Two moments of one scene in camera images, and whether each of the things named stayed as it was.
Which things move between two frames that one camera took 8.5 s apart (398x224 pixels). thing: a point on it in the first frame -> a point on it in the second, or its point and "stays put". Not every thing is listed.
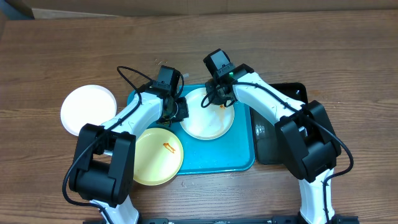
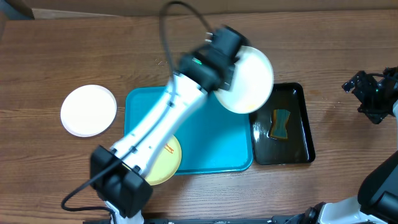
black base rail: x=286 y=219 stays put
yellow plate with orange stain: x=158 y=156 stays put
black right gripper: x=217 y=99 -> x=379 y=115
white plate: x=206 y=121 -> x=252 y=83
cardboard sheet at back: x=46 y=9 stays put
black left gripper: x=184 y=113 -> x=227 y=77
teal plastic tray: x=232 y=153 stays put
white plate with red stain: x=87 y=104 stays put
